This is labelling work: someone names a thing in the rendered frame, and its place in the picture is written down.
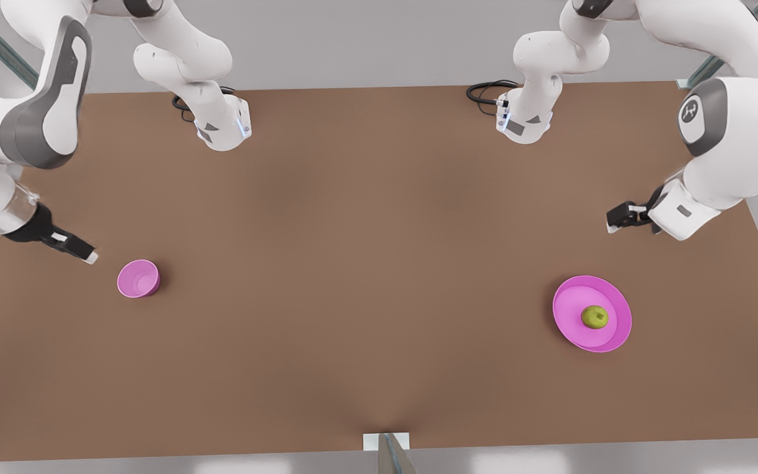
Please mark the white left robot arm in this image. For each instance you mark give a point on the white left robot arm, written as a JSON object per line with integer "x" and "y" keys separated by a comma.
{"x": 734, "y": 131}

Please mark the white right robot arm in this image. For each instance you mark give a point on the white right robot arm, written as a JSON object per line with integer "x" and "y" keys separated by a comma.
{"x": 37, "y": 112}

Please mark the green apple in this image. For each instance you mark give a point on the green apple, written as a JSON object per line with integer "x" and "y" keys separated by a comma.
{"x": 594, "y": 317}

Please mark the pink bowl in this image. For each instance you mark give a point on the pink bowl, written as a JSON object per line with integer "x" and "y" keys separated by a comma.
{"x": 137, "y": 278}

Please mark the pink plate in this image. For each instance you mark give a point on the pink plate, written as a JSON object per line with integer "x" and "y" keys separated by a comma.
{"x": 589, "y": 316}

